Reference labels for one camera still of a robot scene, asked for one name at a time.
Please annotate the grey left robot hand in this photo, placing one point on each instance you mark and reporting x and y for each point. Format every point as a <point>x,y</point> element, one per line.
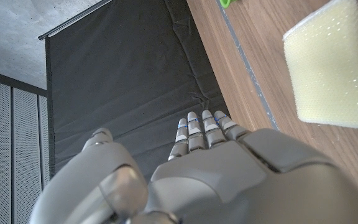
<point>228,180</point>

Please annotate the yellow sticky note pad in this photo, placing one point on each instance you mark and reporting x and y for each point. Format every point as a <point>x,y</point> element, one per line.
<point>334,68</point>

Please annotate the grey tape outline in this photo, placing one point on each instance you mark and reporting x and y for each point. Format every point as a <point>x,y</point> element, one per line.
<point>247,67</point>

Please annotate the black fabric backdrop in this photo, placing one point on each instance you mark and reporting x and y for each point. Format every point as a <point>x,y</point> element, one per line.
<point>126,74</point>

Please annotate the small green cap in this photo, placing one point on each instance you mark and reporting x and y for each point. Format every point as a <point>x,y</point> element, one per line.
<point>226,3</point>

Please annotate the black backdrop crossbar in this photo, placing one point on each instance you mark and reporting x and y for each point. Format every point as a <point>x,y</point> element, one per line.
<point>73,21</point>

